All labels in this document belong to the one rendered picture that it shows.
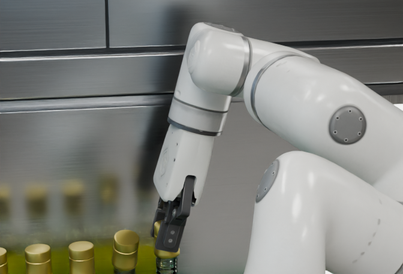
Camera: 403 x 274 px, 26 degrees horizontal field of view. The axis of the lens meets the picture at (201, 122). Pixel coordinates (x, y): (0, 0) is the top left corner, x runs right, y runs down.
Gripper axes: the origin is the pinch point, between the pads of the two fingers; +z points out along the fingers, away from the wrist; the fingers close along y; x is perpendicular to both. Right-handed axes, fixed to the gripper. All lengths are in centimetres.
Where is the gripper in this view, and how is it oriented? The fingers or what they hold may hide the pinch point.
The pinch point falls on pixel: (167, 230)
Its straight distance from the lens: 119.8
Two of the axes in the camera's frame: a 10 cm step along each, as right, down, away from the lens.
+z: -2.5, 9.5, 2.0
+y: 2.0, 2.6, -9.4
